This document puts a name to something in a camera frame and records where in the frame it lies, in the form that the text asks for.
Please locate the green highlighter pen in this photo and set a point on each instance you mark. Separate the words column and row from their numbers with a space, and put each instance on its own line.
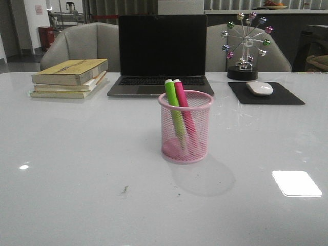
column 176, row 115

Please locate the pink mesh pen holder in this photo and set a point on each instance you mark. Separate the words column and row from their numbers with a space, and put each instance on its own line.
column 196, row 125

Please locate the dark grey laptop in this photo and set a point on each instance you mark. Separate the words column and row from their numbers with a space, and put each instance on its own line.
column 154, row 48

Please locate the middle cream book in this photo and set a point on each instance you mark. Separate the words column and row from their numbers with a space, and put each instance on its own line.
column 87, row 86

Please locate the bottom yellow-green book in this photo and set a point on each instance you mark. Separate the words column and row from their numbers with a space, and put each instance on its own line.
column 65, row 94

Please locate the ferris wheel desk ornament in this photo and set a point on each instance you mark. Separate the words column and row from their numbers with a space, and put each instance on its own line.
column 244, row 69

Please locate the white computer mouse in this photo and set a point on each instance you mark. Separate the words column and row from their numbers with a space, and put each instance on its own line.
column 259, row 88

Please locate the top yellow book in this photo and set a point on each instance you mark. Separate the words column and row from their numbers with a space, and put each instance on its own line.
column 71, row 72

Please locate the left grey armchair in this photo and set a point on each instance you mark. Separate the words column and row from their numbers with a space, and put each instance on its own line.
column 88, row 41

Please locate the red bin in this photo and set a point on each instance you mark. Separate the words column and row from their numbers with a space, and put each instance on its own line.
column 46, row 35

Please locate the fruit bowl on counter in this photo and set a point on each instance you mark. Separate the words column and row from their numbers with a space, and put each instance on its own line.
column 273, row 5

